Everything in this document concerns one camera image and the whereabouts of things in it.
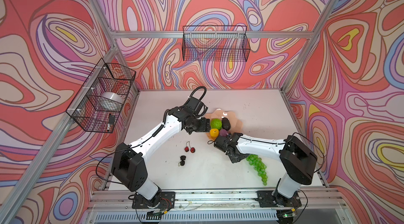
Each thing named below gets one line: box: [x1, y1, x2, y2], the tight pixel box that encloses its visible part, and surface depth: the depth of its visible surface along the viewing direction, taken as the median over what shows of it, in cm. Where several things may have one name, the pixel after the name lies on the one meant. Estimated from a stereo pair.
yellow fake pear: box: [209, 128, 220, 138], surface depth 91 cm
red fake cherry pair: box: [184, 140, 196, 154], surface depth 90 cm
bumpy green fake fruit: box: [210, 118, 223, 130], surface depth 95 cm
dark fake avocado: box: [221, 117, 231, 131], surface depth 97 cm
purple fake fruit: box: [219, 128, 229, 137], surface depth 93 cm
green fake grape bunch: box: [246, 154, 268, 186], surface depth 82 cm
